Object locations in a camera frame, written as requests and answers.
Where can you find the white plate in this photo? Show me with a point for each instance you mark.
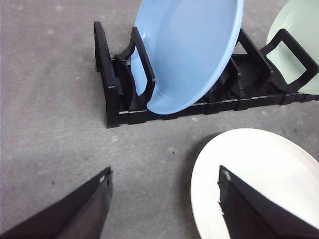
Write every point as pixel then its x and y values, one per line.
pixel 273 166

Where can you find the black dish rack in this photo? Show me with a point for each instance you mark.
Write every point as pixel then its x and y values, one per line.
pixel 128 80

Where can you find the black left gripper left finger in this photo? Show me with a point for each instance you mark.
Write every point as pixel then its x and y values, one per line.
pixel 79 215

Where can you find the blue plate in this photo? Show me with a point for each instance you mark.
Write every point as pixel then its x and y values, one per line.
pixel 189 45

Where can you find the green plate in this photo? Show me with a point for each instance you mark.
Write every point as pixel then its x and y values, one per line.
pixel 300 18

